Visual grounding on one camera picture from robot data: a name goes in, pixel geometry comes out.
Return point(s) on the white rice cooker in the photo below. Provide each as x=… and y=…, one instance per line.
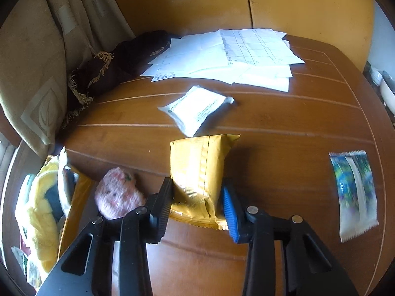
x=386, y=85

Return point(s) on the yellow towel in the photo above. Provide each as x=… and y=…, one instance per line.
x=36, y=220

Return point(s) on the yellow foil packet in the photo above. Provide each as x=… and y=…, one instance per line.
x=197, y=169

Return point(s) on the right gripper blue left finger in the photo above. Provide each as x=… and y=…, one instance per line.
x=159, y=207

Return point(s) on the tan patterned curtain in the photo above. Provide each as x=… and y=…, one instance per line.
x=42, y=41

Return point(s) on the small white wipe packet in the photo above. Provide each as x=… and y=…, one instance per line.
x=190, y=111

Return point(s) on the white box with yellow tape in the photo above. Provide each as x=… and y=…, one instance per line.
x=68, y=226

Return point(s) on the small photo print sachet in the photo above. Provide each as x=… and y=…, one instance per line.
x=358, y=204

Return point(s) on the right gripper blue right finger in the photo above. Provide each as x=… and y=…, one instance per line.
x=234, y=213

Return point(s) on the dark fringed cloth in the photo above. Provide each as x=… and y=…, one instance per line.
x=106, y=70

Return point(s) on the white printed plastic bag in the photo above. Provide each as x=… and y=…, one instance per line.
x=66, y=182

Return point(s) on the stack of white papers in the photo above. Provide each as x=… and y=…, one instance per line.
x=256, y=57

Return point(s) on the yellow wooden cabinet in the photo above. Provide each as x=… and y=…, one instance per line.
x=345, y=24

